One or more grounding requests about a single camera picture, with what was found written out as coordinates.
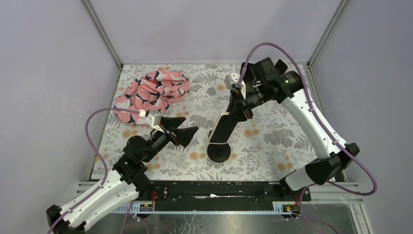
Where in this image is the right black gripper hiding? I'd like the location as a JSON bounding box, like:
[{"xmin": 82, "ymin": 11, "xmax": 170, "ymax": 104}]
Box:
[{"xmin": 222, "ymin": 82, "xmax": 270, "ymax": 125}]

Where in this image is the phone with cream case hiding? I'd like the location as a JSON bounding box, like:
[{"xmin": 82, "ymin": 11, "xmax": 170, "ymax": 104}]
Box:
[{"xmin": 208, "ymin": 112, "xmax": 237, "ymax": 144}]

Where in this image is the black phone stand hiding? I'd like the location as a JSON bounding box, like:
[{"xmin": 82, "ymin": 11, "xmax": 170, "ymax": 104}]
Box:
[{"xmin": 207, "ymin": 143, "xmax": 231, "ymax": 163}]

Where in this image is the phone with purple case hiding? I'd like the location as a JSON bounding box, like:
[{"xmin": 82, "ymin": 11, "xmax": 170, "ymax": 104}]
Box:
[{"xmin": 240, "ymin": 62, "xmax": 248, "ymax": 79}]

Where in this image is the phone with beige case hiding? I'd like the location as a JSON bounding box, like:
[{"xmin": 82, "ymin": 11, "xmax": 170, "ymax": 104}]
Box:
[{"xmin": 275, "ymin": 59, "xmax": 288, "ymax": 75}]

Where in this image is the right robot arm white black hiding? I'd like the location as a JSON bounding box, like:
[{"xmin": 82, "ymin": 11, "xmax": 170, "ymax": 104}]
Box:
[{"xmin": 209, "ymin": 58, "xmax": 360, "ymax": 201}]

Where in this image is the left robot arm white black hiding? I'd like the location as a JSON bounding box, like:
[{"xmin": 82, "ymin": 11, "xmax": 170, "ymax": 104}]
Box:
[{"xmin": 46, "ymin": 117, "xmax": 199, "ymax": 234}]

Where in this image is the pink floral crumpled cloth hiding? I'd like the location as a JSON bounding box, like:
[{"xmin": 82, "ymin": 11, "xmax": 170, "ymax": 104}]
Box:
[{"xmin": 112, "ymin": 71, "xmax": 190, "ymax": 125}]

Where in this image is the floral patterned table mat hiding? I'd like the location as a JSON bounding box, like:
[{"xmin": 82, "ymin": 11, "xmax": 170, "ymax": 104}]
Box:
[{"xmin": 114, "ymin": 64, "xmax": 316, "ymax": 181}]

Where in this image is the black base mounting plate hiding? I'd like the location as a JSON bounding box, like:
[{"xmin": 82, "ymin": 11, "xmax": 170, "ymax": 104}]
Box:
[{"xmin": 132, "ymin": 180, "xmax": 311, "ymax": 213}]

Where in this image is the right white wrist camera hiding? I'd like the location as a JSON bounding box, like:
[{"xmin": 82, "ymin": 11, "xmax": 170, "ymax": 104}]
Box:
[{"xmin": 224, "ymin": 73, "xmax": 246, "ymax": 90}]

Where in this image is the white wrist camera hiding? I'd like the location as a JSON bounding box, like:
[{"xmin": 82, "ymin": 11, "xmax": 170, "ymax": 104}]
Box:
[
  {"xmin": 139, "ymin": 110, "xmax": 164, "ymax": 133},
  {"xmin": 224, "ymin": 73, "xmax": 246, "ymax": 90}
]

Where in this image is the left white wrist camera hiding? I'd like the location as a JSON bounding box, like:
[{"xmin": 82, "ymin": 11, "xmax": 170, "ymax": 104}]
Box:
[{"xmin": 139, "ymin": 110, "xmax": 164, "ymax": 133}]

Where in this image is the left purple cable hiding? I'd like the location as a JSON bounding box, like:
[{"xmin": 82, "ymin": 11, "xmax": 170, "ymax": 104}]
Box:
[{"xmin": 46, "ymin": 107, "xmax": 144, "ymax": 234}]

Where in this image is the aluminium frame rail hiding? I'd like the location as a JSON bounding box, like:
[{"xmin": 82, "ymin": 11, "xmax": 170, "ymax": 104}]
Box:
[{"xmin": 75, "ymin": 180, "xmax": 364, "ymax": 215}]

